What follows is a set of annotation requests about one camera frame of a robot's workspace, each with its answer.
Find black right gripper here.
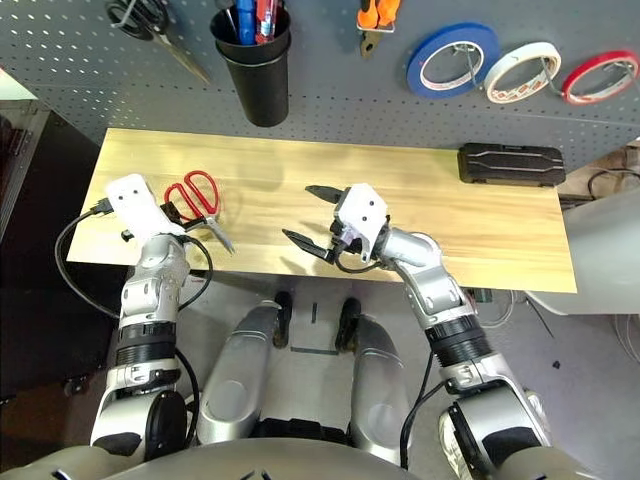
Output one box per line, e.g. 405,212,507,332
281,184,369,265

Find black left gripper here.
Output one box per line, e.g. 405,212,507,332
120,199,207,242

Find red-handled scissors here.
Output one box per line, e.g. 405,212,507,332
163,170,236,255

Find white tape roll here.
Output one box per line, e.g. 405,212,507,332
483,41,563,105

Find orange black pliers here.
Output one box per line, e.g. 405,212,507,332
355,0,404,61

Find grey metal pegboard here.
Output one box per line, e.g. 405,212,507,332
0,0,640,174

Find silver left robot leg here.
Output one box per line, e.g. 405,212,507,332
196,290,294,446

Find silver robot leg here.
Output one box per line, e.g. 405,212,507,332
196,290,294,446
334,297,409,469

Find silver right robot leg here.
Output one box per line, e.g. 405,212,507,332
334,297,409,469

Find dark metal cabinet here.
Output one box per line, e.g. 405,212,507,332
0,99,54,241

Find blue tape roll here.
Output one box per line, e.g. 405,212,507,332
405,21,501,99

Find black plastic tool case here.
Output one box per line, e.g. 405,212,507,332
457,142,567,189

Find red screwdriver with white print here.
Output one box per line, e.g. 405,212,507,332
264,0,285,41

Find clear red-striped screwdriver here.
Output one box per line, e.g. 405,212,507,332
254,0,271,45

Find white cabinet top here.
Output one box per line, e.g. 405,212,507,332
0,67,39,101

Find silver blue-tape peg hook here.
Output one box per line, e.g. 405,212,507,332
452,42,484,89

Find grey robot torso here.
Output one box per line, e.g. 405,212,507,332
112,437,421,480

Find silver double peg hook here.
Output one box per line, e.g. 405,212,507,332
539,54,569,96

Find red tape roll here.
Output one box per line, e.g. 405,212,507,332
561,50,640,106

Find white rounded furniture piece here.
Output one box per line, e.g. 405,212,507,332
524,187,640,317

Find white sneaker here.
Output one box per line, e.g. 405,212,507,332
523,387,554,446

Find silver red-tape peg hook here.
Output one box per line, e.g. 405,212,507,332
602,59,639,81

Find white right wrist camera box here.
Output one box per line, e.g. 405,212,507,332
332,182,391,264

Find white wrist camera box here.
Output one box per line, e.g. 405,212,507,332
332,182,391,264
104,173,185,240

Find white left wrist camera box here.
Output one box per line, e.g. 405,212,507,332
104,173,185,240

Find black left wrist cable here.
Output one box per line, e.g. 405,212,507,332
53,198,215,321

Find black-handled scissors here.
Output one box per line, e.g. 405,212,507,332
104,0,214,85

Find white floor cables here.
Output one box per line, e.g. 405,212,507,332
469,289,516,330

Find blue-handled screwdriver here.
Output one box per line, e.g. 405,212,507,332
234,0,256,46

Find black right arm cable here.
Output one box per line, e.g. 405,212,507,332
398,349,446,471

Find black cable loop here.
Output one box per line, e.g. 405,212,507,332
587,168,640,201

